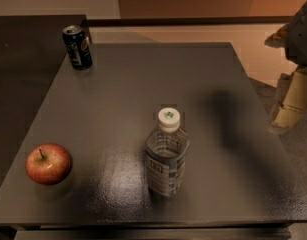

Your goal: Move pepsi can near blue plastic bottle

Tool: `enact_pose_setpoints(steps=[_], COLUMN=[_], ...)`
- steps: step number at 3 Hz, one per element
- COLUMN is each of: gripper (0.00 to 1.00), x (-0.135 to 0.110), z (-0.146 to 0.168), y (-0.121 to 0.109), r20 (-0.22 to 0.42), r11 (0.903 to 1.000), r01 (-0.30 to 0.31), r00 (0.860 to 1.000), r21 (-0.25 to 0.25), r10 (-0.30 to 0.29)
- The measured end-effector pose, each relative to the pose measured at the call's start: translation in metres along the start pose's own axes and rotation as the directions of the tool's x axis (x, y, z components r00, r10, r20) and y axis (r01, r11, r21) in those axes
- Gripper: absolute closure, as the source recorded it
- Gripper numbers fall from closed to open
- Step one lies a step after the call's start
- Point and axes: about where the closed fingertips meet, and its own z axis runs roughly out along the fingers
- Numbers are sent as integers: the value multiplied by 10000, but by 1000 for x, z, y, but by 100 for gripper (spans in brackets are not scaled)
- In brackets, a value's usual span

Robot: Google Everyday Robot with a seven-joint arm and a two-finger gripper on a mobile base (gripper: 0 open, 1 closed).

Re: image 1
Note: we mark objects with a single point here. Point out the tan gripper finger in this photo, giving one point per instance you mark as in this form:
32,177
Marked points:
290,101

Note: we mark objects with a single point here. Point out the dark blue pepsi can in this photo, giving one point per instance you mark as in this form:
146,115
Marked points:
77,47

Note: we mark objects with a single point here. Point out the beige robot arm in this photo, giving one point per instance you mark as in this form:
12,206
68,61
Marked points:
292,37

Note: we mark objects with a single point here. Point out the clear plastic water bottle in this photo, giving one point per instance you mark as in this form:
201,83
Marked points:
166,150

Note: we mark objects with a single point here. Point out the red apple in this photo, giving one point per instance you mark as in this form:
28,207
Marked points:
48,164

